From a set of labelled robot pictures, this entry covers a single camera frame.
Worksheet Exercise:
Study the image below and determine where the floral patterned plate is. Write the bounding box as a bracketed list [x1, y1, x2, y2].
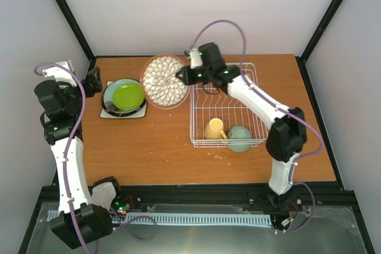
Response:
[140, 54, 189, 109]

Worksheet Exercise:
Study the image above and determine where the white wire dish rack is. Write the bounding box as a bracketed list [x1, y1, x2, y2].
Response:
[188, 61, 268, 149]

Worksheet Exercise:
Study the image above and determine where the yellow ceramic mug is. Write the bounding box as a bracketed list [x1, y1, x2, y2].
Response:
[204, 118, 227, 140]

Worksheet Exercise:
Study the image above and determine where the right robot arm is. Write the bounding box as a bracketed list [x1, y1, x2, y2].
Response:
[176, 42, 307, 199]

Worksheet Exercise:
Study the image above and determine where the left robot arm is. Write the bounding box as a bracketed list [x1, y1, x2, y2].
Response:
[33, 61, 124, 253]

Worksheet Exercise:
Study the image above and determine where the light blue plate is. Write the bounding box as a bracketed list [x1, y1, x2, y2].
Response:
[101, 79, 146, 117]

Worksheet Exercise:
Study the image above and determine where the lime green small plate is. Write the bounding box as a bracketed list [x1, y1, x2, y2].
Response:
[113, 82, 145, 110]

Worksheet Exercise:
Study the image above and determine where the grey bowl under plate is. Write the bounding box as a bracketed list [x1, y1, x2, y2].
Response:
[101, 87, 146, 117]

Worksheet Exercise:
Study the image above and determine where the square black-rimmed plate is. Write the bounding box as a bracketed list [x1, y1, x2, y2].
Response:
[99, 79, 148, 119]

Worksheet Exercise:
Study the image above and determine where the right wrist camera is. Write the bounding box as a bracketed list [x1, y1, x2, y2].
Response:
[185, 48, 203, 69]

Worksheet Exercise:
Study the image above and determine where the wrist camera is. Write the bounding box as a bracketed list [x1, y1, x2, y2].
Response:
[42, 60, 77, 87]
[185, 48, 203, 69]

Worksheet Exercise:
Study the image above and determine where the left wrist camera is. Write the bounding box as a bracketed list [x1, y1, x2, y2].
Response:
[42, 60, 77, 87]

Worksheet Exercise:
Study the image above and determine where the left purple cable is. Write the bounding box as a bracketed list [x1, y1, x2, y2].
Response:
[33, 62, 158, 254]

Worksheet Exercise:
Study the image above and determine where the purple cable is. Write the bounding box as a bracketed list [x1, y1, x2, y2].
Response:
[33, 62, 158, 254]
[189, 19, 324, 234]

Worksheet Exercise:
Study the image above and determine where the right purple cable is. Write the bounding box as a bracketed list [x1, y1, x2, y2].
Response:
[189, 19, 324, 234]

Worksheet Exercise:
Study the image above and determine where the light blue cable duct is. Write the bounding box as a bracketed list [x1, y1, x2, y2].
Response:
[46, 211, 271, 228]

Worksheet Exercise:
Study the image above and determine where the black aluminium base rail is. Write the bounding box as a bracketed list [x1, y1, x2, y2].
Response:
[36, 182, 360, 214]

